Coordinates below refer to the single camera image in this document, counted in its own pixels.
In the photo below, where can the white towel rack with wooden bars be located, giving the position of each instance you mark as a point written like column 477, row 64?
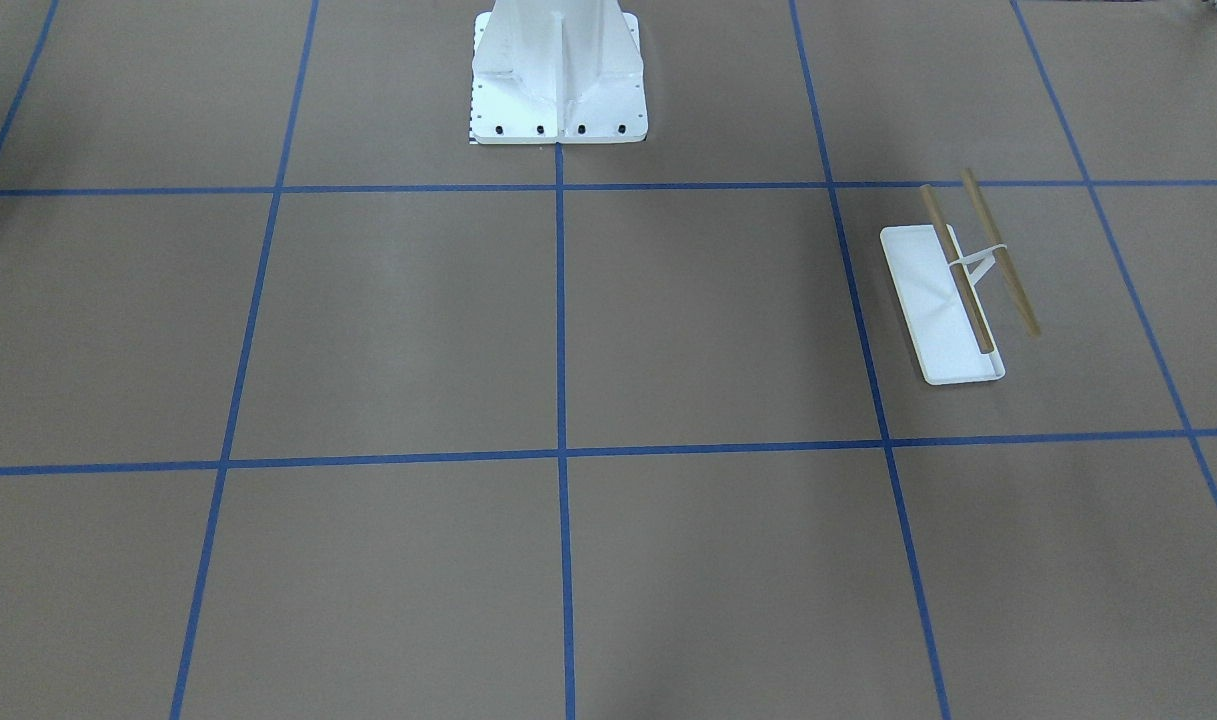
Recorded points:
column 936, row 285

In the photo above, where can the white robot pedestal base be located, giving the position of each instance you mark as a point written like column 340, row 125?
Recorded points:
column 547, row 72

